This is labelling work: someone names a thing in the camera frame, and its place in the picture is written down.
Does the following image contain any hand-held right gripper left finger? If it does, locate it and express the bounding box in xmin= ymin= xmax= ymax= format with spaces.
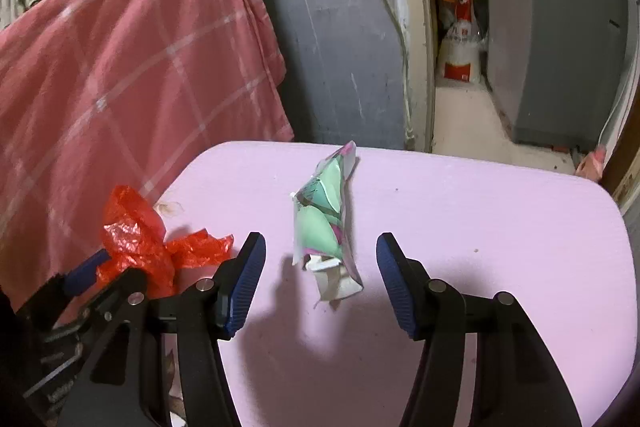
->
xmin=57 ymin=232 xmax=267 ymax=427

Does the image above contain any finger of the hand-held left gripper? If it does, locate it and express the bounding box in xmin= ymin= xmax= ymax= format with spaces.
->
xmin=64 ymin=251 xmax=113 ymax=295

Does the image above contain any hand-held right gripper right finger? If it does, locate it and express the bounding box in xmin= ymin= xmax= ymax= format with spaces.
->
xmin=376 ymin=232 xmax=583 ymax=427

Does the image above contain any red plastic bag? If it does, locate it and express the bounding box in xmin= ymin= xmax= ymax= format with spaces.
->
xmin=96 ymin=185 xmax=235 ymax=300

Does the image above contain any green foil snack packet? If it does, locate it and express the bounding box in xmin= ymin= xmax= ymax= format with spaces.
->
xmin=291 ymin=141 xmax=364 ymax=310

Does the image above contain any red checked blanket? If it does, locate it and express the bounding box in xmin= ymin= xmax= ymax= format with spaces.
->
xmin=0 ymin=0 xmax=295 ymax=313

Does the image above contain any pink slipper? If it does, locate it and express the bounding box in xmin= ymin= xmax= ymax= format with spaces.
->
xmin=575 ymin=146 xmax=608 ymax=180

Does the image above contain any white red sack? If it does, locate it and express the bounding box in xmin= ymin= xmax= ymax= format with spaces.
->
xmin=439 ymin=2 xmax=483 ymax=84

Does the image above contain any grey refrigerator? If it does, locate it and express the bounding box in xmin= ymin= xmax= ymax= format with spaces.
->
xmin=481 ymin=0 xmax=630 ymax=152

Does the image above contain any thin white wall cable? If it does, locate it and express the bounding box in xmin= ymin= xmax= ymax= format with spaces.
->
xmin=357 ymin=0 xmax=418 ymax=142

